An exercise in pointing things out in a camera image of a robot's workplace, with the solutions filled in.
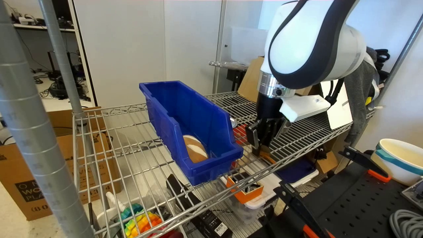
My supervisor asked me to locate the white bottle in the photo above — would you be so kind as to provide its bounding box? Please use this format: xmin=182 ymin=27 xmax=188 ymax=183
xmin=105 ymin=191 xmax=127 ymax=213

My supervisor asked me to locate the white bowl with teal band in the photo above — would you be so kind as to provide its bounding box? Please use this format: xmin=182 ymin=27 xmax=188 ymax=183
xmin=370 ymin=138 xmax=423 ymax=186

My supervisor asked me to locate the coil of grey cable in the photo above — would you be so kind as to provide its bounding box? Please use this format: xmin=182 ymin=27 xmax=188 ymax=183
xmin=389 ymin=209 xmax=423 ymax=238

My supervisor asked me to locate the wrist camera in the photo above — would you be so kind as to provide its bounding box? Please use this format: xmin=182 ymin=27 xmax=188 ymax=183
xmin=280 ymin=95 xmax=331 ymax=123

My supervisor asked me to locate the grey cloth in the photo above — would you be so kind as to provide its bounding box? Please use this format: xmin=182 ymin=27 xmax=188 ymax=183
xmin=344 ymin=46 xmax=378 ymax=143

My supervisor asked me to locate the brown and white ball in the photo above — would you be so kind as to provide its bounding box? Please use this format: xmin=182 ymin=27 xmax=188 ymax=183
xmin=183 ymin=135 xmax=210 ymax=164

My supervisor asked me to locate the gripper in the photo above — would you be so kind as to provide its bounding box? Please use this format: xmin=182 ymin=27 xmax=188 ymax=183
xmin=246 ymin=94 xmax=291 ymax=156

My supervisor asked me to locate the blue plastic bin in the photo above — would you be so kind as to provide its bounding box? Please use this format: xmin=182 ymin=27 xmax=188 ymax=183
xmin=139 ymin=80 xmax=244 ymax=186

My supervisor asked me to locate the dark blue lid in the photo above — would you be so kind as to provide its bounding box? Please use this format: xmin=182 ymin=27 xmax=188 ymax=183
xmin=275 ymin=158 xmax=317 ymax=184

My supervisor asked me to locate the metal wire shelf rack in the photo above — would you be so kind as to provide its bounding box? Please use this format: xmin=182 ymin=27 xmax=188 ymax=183
xmin=0 ymin=0 xmax=423 ymax=238

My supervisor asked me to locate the black box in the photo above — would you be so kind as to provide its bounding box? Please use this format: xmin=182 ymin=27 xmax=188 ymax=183
xmin=166 ymin=174 xmax=234 ymax=238

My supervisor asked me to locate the white board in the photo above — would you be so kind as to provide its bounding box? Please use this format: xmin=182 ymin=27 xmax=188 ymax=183
xmin=320 ymin=79 xmax=354 ymax=130

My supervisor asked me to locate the brown object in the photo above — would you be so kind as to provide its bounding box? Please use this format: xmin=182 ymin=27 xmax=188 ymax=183
xmin=260 ymin=149 xmax=277 ymax=165

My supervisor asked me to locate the silver metal rod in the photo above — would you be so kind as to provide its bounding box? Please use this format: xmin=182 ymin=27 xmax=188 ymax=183
xmin=209 ymin=60 xmax=249 ymax=72

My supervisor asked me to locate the black and orange clamp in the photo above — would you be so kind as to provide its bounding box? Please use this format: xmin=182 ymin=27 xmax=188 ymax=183
xmin=338 ymin=146 xmax=392 ymax=183
xmin=273 ymin=181 xmax=335 ymax=238

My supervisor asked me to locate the small cardboard box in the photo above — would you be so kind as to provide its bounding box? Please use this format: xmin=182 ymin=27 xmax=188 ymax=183
xmin=315 ymin=148 xmax=339 ymax=175

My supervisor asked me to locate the white plastic tub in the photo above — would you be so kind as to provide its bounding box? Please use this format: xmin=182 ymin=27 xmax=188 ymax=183
xmin=221 ymin=167 xmax=320 ymax=210

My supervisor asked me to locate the rainbow coloured toy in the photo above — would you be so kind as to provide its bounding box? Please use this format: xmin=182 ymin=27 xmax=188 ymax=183
xmin=120 ymin=203 xmax=163 ymax=238

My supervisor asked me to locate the grey device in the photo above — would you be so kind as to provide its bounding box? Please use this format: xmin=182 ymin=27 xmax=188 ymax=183
xmin=401 ymin=179 xmax=423 ymax=211

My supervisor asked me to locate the orange container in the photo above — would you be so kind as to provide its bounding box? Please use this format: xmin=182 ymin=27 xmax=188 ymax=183
xmin=225 ymin=172 xmax=265 ymax=205

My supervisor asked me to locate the shelf with gear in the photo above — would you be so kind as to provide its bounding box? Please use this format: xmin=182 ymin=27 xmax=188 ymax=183
xmin=0 ymin=0 xmax=97 ymax=107

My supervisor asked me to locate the red object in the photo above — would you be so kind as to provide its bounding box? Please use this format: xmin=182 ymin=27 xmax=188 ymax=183
xmin=233 ymin=124 xmax=249 ymax=146

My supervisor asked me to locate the stack of cardboard boxes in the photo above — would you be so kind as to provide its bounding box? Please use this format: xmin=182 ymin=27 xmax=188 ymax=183
xmin=0 ymin=106 xmax=122 ymax=221

